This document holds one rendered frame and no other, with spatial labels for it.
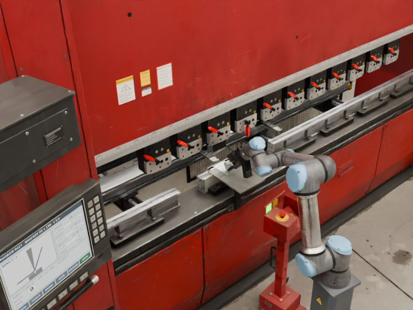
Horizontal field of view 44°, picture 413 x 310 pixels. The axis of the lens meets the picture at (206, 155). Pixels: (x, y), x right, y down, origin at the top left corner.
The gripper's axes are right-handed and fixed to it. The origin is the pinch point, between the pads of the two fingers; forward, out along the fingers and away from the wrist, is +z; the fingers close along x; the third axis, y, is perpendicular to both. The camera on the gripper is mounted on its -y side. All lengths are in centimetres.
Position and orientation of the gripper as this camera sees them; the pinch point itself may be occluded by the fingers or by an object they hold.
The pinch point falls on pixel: (231, 170)
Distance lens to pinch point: 286.3
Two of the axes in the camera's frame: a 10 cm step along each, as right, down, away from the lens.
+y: -5.0, -8.5, 1.5
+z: -3.9, 3.7, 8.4
